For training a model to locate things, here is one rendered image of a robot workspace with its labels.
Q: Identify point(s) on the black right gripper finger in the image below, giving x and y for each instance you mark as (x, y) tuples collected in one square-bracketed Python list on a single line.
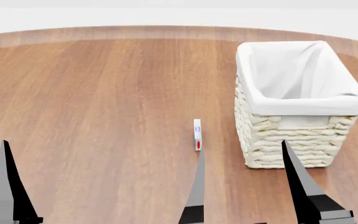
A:
[(303, 186), (197, 198)]

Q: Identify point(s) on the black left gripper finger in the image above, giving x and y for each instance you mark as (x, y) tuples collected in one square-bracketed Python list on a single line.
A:
[(6, 186)]

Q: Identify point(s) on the small white cream cheese box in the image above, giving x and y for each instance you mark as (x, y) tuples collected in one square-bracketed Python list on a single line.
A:
[(198, 137)]

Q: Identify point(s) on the white cloth basket liner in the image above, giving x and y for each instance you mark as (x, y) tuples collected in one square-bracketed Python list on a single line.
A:
[(291, 70)]

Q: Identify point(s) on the cream woven basket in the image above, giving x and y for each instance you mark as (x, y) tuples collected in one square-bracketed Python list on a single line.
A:
[(266, 140)]

